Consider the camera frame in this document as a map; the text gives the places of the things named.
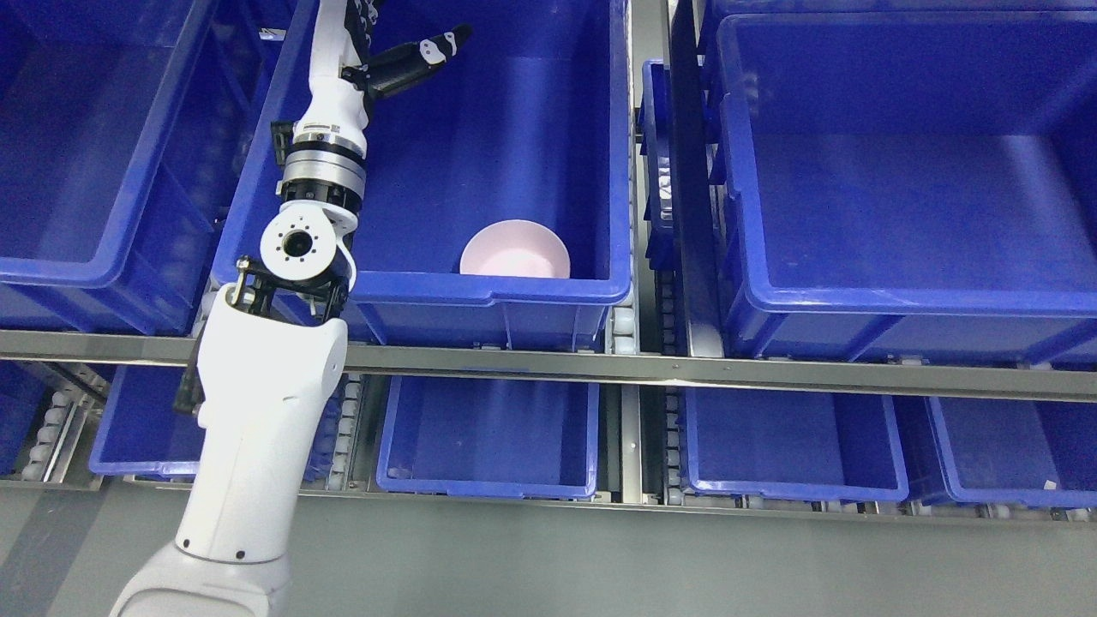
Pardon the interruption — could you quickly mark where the blue bin top right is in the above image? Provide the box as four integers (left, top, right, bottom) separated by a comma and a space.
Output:
700, 1, 1096, 368

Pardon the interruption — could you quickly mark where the pink bowl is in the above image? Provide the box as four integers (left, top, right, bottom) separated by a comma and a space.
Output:
459, 218, 572, 279

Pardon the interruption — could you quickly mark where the blue bin top left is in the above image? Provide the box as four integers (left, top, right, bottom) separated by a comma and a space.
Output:
1, 1, 297, 335

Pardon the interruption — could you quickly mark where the metal shelf rack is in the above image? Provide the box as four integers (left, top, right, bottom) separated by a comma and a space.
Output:
0, 0, 1097, 515

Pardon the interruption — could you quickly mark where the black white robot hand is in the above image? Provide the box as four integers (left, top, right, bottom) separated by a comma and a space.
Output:
291, 1, 471, 158

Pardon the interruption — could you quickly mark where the blue bin far left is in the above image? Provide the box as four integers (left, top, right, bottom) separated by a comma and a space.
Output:
1, 361, 45, 476

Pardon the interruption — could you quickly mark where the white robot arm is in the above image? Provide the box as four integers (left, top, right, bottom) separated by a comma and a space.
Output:
111, 111, 369, 616

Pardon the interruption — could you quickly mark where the blue bin top middle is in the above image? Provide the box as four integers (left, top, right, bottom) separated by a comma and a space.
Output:
210, 0, 634, 352

